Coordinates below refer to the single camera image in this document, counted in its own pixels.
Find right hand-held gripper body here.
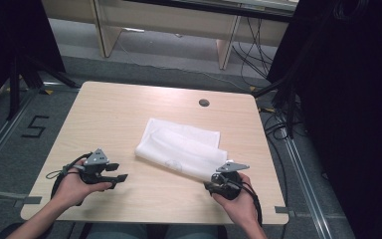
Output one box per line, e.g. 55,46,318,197
206,160,251,201

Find person's right hand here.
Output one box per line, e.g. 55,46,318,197
211,172,259,228

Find person's left hand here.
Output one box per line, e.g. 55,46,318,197
51,161,113,208

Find black floor cables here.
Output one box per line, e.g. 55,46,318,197
231,15,280,88

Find black curtain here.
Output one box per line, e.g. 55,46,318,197
0,0,67,111
266,0,382,239

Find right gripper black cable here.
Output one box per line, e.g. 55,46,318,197
241,180,264,227

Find aluminium floor rail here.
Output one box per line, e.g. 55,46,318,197
278,125,334,239
0,87,42,180

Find black metal stand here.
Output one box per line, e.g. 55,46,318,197
5,53,82,121

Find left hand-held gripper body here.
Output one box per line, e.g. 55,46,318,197
78,147,120,186

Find light wooden desk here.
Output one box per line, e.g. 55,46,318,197
41,0,299,71

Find white mesh laundry bag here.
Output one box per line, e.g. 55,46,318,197
133,118,229,183

